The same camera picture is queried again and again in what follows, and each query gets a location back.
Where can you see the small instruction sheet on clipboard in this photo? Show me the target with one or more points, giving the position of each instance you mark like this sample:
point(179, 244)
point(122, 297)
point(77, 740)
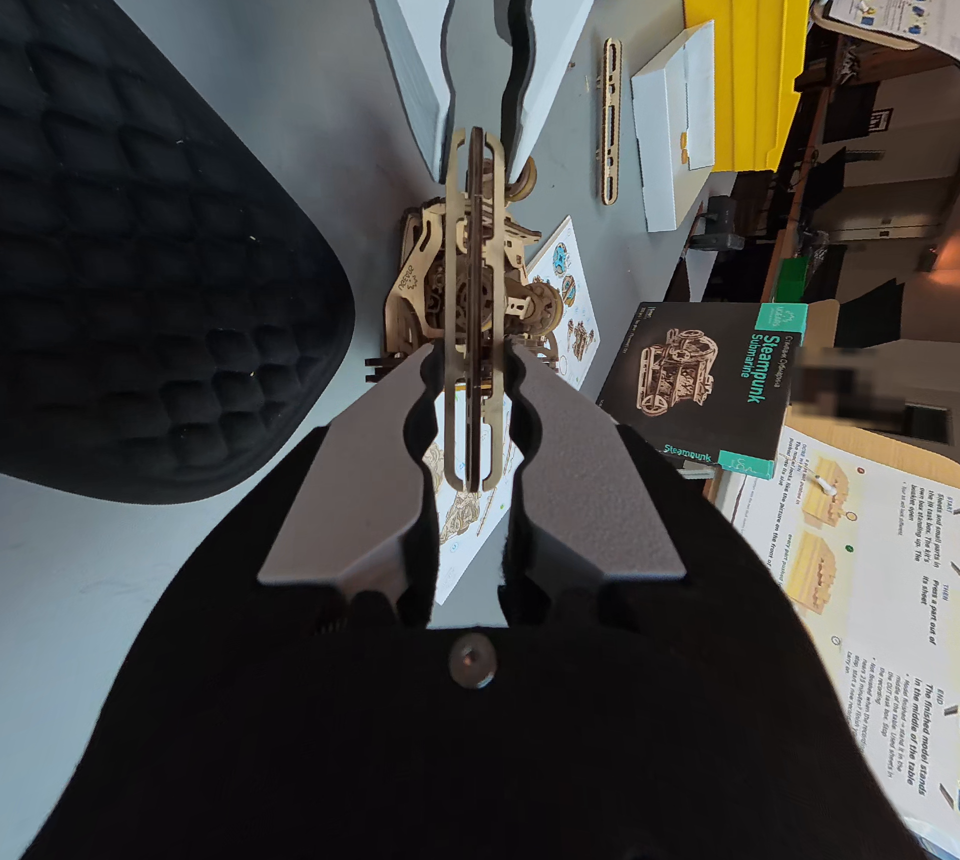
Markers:
point(892, 5)

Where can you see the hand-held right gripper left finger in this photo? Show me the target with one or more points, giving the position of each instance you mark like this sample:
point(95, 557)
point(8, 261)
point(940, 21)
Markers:
point(345, 493)

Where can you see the oblong slotted wooden part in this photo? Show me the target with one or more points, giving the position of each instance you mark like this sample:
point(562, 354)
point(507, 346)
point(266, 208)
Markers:
point(474, 215)

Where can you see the illustrated assembly booklet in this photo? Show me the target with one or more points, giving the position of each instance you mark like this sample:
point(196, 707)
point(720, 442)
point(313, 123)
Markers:
point(570, 275)

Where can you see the wooden submarine model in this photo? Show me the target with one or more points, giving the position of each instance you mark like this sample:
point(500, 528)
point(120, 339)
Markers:
point(420, 275)

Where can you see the large printed instruction sheet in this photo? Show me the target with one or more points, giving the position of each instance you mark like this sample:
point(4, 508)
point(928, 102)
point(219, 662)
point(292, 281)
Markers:
point(862, 612)

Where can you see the large black honeycomb cushion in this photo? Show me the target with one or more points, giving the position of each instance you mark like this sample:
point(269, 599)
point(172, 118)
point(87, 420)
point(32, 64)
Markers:
point(150, 260)

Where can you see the yellow plastic bin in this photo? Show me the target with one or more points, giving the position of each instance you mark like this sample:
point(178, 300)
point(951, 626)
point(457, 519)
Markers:
point(750, 50)

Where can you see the black model kit box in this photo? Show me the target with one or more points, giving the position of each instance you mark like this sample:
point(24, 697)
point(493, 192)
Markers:
point(697, 380)

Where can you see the small black device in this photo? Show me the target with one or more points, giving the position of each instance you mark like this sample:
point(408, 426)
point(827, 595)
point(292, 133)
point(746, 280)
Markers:
point(718, 224)

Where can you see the thin slotted wooden strip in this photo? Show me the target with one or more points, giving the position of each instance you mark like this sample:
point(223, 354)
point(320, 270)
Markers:
point(610, 194)

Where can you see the white cardboard box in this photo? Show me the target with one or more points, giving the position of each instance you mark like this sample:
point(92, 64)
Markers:
point(667, 148)

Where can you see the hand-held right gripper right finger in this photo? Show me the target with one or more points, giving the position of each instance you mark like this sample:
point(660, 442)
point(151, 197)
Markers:
point(600, 500)

